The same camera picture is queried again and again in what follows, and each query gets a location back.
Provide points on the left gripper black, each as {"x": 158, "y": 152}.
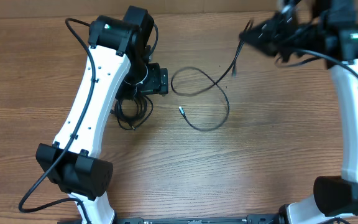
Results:
{"x": 158, "y": 82}

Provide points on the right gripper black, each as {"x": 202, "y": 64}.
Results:
{"x": 260, "y": 39}

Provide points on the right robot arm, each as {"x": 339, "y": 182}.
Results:
{"x": 331, "y": 35}

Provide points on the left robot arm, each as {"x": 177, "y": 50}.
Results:
{"x": 118, "y": 66}

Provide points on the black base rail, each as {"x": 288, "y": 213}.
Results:
{"x": 194, "y": 220}

